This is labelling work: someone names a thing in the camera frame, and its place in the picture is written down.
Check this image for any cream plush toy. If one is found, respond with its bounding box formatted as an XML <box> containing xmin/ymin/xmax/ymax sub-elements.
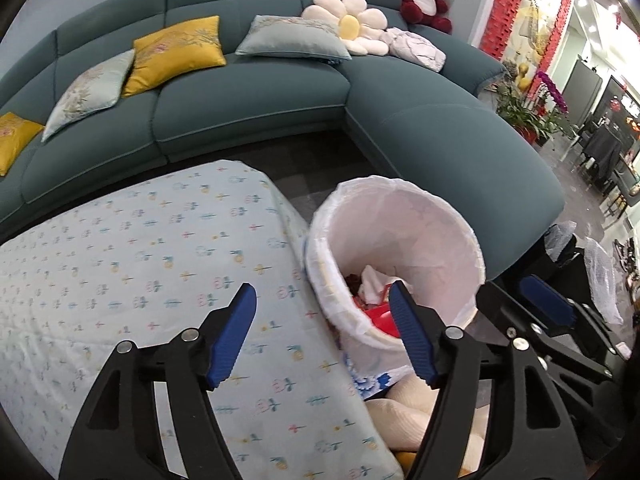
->
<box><xmin>365</xmin><ymin>375</ymin><xmax>491</xmax><ymax>480</ymax></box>

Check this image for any pale blue embroidered pillow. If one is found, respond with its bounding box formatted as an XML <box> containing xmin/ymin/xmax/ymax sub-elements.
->
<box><xmin>41</xmin><ymin>50</ymin><xmax>136</xmax><ymax>143</ymax></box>

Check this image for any red paper wall hanging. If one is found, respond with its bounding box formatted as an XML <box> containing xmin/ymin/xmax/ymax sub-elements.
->
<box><xmin>537</xmin><ymin>0</ymin><xmax>576</xmax><ymax>68</ymax></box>
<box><xmin>479</xmin><ymin>0</ymin><xmax>531</xmax><ymax>61</ymax></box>

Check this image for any floral wall panel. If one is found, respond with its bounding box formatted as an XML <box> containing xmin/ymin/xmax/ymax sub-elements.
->
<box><xmin>515</xmin><ymin>0</ymin><xmax>556</xmax><ymax>76</ymax></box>

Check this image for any small yellow embroidered pillow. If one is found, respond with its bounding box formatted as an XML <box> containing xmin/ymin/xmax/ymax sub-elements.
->
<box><xmin>0</xmin><ymin>112</ymin><xmax>46</xmax><ymax>177</ymax></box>

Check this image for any dark screen panel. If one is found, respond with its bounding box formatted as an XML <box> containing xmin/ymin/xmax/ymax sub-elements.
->
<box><xmin>565</xmin><ymin>57</ymin><xmax>603</xmax><ymax>126</ymax></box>

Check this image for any floral tablecloth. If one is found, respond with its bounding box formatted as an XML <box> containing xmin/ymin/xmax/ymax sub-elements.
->
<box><xmin>0</xmin><ymin>159</ymin><xmax>406</xmax><ymax>480</ymax></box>

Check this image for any purple orchid plant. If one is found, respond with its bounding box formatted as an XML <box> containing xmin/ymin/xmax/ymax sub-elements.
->
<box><xmin>535</xmin><ymin>71</ymin><xmax>571</xmax><ymax>116</ymax></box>

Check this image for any red plastic wrapper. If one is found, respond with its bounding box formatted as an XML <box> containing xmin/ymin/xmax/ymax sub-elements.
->
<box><xmin>352</xmin><ymin>295</ymin><xmax>401</xmax><ymax>339</ymax></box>

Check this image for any white crumpled paper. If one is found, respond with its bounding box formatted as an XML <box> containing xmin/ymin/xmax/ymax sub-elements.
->
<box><xmin>357</xmin><ymin>265</ymin><xmax>397</xmax><ymax>306</ymax></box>

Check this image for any white folded cloth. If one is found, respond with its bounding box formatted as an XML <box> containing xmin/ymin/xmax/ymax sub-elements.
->
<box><xmin>382</xmin><ymin>27</ymin><xmax>447</xmax><ymax>73</ymax></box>

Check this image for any grey blue pillow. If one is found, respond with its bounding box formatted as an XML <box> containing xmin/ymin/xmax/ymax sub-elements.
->
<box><xmin>235</xmin><ymin>15</ymin><xmax>353</xmax><ymax>63</ymax></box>

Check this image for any black box with bubble wrap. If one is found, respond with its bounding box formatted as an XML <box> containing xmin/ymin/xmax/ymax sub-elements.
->
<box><xmin>542</xmin><ymin>222</ymin><xmax>583</xmax><ymax>266</ymax></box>

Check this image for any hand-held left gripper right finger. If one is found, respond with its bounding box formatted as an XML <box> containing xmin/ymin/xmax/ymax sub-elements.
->
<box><xmin>389</xmin><ymin>280</ymin><xmax>586</xmax><ymax>480</ymax></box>

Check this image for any green potted plant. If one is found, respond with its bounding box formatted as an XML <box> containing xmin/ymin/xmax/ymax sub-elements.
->
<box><xmin>495</xmin><ymin>80</ymin><xmax>558</xmax><ymax>147</ymax></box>

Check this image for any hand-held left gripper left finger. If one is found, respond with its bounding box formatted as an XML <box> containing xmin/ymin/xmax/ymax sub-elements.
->
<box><xmin>57</xmin><ymin>282</ymin><xmax>258</xmax><ymax>480</ymax></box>

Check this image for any teal sofa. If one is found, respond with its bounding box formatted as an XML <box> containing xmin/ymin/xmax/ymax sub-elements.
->
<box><xmin>0</xmin><ymin>0</ymin><xmax>566</xmax><ymax>281</ymax></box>

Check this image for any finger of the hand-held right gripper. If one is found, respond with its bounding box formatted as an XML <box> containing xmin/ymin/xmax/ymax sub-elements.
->
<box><xmin>517</xmin><ymin>274</ymin><xmax>632</xmax><ymax>361</ymax></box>
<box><xmin>472</xmin><ymin>281</ymin><xmax>616</xmax><ymax>461</ymax></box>

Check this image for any cream flower cushion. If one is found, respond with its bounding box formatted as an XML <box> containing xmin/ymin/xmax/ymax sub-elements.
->
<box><xmin>301</xmin><ymin>0</ymin><xmax>391</xmax><ymax>56</ymax></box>

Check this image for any large yellow embroidered pillow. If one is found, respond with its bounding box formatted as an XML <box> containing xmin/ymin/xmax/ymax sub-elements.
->
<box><xmin>121</xmin><ymin>15</ymin><xmax>227</xmax><ymax>98</ymax></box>

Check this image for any white lined waste bin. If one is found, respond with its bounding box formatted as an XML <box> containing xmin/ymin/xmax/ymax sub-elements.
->
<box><xmin>304</xmin><ymin>175</ymin><xmax>487</xmax><ymax>402</ymax></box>

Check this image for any bubble wrap sheet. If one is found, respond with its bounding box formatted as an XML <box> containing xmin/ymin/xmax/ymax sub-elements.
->
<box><xmin>585</xmin><ymin>237</ymin><xmax>626</xmax><ymax>326</ymax></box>

